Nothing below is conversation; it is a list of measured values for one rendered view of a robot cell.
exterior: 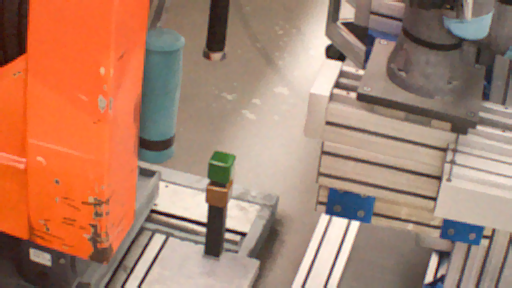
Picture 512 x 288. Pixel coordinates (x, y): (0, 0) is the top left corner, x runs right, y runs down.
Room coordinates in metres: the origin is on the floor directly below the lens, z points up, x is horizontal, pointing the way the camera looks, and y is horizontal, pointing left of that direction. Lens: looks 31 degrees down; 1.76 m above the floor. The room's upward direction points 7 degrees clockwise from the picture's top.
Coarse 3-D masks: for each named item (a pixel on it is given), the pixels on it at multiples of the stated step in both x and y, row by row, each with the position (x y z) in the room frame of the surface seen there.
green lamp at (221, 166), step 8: (216, 152) 1.74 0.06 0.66; (224, 152) 1.74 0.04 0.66; (216, 160) 1.71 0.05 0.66; (224, 160) 1.71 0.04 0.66; (232, 160) 1.72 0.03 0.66; (208, 168) 1.71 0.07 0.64; (216, 168) 1.70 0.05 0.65; (224, 168) 1.70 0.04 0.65; (232, 168) 1.72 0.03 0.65; (208, 176) 1.71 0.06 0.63; (216, 176) 1.70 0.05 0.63; (224, 176) 1.70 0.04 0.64; (232, 176) 1.72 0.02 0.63
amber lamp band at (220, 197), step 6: (210, 186) 1.71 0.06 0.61; (228, 186) 1.71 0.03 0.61; (210, 192) 1.71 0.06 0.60; (216, 192) 1.70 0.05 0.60; (222, 192) 1.70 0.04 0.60; (228, 192) 1.70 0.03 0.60; (210, 198) 1.71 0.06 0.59; (216, 198) 1.70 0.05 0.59; (222, 198) 1.70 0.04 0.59; (228, 198) 1.71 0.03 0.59; (210, 204) 1.71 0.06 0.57; (216, 204) 1.70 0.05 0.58; (222, 204) 1.70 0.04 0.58
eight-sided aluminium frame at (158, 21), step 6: (150, 0) 2.30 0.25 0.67; (162, 0) 2.28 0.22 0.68; (168, 0) 2.29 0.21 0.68; (150, 6) 2.31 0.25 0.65; (156, 6) 2.27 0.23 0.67; (162, 6) 2.27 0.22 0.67; (168, 6) 2.30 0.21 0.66; (156, 12) 2.26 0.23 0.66; (162, 12) 2.26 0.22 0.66; (156, 18) 2.25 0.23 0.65; (162, 18) 2.26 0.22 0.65; (150, 24) 2.24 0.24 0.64; (156, 24) 2.24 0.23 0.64; (162, 24) 2.27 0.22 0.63
